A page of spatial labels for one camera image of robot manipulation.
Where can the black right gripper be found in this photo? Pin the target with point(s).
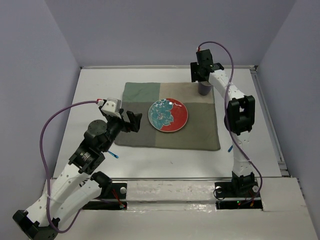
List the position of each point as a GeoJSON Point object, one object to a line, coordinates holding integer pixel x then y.
{"type": "Point", "coordinates": [194, 67]}

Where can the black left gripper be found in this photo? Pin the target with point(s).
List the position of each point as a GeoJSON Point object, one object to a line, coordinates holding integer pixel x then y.
{"type": "Point", "coordinates": [134, 119]}

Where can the purple mug cream inside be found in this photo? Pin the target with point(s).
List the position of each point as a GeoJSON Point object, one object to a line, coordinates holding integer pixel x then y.
{"type": "Point", "coordinates": [204, 88]}

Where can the red floral plate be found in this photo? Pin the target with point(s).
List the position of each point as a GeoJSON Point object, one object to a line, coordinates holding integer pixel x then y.
{"type": "Point", "coordinates": [168, 115]}

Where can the green beige patchwork cloth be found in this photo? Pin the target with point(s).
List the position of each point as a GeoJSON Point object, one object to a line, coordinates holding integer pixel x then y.
{"type": "Point", "coordinates": [199, 133]}

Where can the blue metallic fork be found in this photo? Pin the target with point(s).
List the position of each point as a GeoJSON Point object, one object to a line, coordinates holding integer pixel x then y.
{"type": "Point", "coordinates": [113, 154]}

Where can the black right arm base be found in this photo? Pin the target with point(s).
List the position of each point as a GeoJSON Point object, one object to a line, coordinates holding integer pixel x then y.
{"type": "Point", "coordinates": [241, 192]}

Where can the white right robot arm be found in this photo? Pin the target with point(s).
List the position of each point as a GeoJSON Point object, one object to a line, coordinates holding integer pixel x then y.
{"type": "Point", "coordinates": [239, 119]}

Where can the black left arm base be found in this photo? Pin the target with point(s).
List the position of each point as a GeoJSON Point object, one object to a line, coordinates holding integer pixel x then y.
{"type": "Point", "coordinates": [112, 196]}

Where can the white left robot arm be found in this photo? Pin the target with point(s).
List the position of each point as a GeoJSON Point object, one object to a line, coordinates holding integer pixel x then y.
{"type": "Point", "coordinates": [79, 182]}

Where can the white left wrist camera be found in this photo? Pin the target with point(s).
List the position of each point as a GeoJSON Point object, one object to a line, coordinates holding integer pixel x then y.
{"type": "Point", "coordinates": [110, 107]}

